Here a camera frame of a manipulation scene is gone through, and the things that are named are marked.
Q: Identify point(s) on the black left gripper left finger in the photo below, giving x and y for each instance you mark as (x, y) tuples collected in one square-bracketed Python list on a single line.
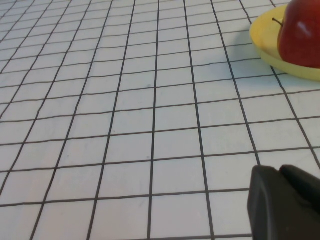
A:
[(275, 212)]

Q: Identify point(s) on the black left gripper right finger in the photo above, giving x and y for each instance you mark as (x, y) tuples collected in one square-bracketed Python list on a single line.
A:
[(305, 187)]

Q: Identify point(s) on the red apple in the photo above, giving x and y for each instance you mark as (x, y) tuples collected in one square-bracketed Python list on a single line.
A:
[(300, 41)]

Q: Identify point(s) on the yellow round plate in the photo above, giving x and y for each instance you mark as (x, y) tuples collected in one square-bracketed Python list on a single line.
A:
[(265, 31)]

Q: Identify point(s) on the white grid tablecloth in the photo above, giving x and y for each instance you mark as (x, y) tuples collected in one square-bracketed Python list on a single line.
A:
[(125, 125)]

